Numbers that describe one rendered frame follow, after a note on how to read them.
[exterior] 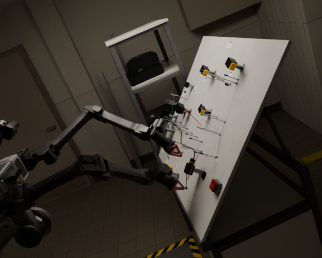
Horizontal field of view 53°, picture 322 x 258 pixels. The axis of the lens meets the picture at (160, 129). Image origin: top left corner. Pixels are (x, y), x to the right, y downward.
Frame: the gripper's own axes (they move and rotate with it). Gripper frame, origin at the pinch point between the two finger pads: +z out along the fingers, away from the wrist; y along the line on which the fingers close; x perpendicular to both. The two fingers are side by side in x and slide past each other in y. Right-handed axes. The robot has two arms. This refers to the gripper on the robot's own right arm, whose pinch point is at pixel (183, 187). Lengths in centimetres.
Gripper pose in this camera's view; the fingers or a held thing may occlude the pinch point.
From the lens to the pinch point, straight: 184.5
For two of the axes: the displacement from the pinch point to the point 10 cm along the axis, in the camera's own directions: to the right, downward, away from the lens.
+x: -4.6, 8.8, 0.7
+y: -2.1, -1.9, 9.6
